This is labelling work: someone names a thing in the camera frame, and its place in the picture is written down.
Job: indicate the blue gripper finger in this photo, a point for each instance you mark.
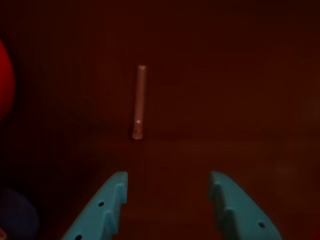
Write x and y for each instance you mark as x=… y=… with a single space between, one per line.
x=100 y=215
x=240 y=215

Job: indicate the clear plastic tube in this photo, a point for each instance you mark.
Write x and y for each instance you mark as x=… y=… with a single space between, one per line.
x=139 y=100

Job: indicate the blue plastic bucket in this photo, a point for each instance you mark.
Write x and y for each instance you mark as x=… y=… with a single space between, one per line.
x=15 y=215

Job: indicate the dark grey textured mat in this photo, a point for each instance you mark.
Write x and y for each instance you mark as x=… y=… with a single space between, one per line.
x=225 y=100

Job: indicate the red plastic bucket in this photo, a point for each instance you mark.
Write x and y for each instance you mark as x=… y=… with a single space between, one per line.
x=6 y=82

